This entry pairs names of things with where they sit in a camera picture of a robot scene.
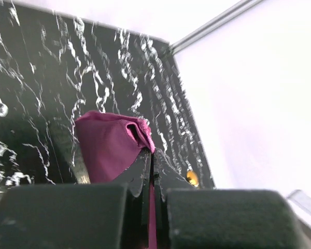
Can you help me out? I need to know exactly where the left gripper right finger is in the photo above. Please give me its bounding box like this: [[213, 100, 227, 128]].
[[153, 149, 306, 248]]

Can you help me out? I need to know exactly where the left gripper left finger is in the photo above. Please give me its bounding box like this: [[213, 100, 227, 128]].
[[0, 149, 151, 248]]

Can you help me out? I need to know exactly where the purple satin napkin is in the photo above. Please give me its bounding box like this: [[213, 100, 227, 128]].
[[75, 111, 157, 248]]

